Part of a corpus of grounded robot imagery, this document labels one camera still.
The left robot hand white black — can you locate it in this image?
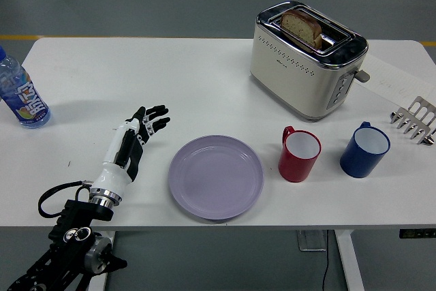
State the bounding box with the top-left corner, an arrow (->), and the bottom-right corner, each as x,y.
90,104 -> 171,196

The purple round plate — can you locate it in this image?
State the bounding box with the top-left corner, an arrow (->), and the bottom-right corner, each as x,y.
168,135 -> 265,221

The blue labelled drink bottle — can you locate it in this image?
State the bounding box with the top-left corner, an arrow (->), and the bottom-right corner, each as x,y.
0,45 -> 51,129

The red enamel mug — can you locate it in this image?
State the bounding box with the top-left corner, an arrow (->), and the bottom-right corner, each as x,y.
277,125 -> 322,183

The cream and chrome toaster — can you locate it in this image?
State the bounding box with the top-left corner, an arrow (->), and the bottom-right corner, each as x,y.
249,0 -> 371,122

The clear plastic box under table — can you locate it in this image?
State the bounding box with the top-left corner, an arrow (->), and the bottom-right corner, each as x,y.
295,229 -> 328,251

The brown bread slice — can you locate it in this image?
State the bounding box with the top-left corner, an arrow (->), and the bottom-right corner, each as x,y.
279,10 -> 323,49

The blue enamel mug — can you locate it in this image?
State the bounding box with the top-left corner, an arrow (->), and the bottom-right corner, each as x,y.
339,121 -> 392,179

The white paper sheet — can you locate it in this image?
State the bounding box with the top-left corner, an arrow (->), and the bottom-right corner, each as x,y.
356,55 -> 436,108

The silver metal toast rack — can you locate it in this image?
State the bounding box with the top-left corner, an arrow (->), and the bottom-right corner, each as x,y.
388,95 -> 436,147

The black table control panel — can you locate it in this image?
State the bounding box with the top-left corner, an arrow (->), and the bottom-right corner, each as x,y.
399,228 -> 436,239

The black cable under table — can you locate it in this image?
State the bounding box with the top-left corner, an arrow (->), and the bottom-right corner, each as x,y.
322,229 -> 332,291

